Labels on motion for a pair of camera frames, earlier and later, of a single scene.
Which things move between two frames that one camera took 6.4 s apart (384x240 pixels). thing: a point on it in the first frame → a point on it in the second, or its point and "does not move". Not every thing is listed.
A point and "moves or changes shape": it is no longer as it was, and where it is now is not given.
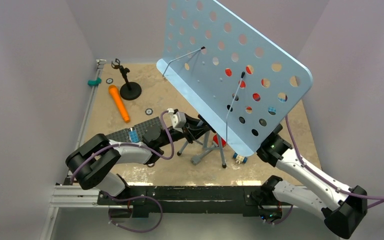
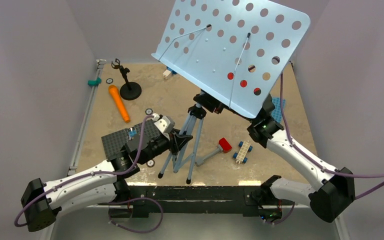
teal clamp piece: (95, 82) does not move
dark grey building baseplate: (123, 135) does not move
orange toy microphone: (114, 92) does not move
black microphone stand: (130, 91) does not move
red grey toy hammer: (216, 141) → (223, 145)
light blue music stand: (235, 80) moves or changes shape
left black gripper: (193, 132) → (180, 139)
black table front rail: (123, 202) does not move
